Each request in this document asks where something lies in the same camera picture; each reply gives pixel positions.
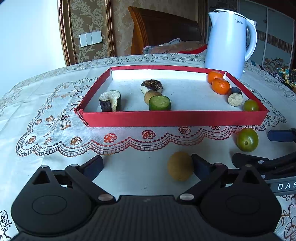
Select round brown kiwi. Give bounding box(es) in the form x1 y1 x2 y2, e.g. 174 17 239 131
167 152 193 181

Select green tomato fruit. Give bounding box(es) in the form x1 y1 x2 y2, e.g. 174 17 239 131
236 128 259 152
243 99 259 111

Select dark sugarcane piece small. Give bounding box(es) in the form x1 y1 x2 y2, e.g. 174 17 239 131
227 87 243 107

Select orange mandarin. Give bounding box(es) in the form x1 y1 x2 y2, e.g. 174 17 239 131
207 70 223 84
211 78 230 95

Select green cucumber piece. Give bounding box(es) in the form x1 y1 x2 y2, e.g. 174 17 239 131
149 95 171 111

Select brown kiwi fruit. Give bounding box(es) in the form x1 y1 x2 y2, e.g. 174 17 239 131
144 90 161 105

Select striped colourful bedding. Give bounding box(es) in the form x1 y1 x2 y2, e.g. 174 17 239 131
248 59 296 92

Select red shallow cardboard tray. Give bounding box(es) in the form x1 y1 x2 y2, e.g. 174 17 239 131
75 65 268 127

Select sliding wardrobe doors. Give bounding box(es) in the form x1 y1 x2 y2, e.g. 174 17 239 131
208 0 296 70

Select white electric kettle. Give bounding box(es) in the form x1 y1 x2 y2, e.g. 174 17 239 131
205 9 257 79

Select floral pillow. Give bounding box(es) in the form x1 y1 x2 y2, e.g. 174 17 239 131
142 38 207 54

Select wooden bed headboard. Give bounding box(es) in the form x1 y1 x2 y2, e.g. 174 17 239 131
128 6 202 55

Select white wall switch panel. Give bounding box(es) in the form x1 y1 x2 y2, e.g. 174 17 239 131
79 31 103 47

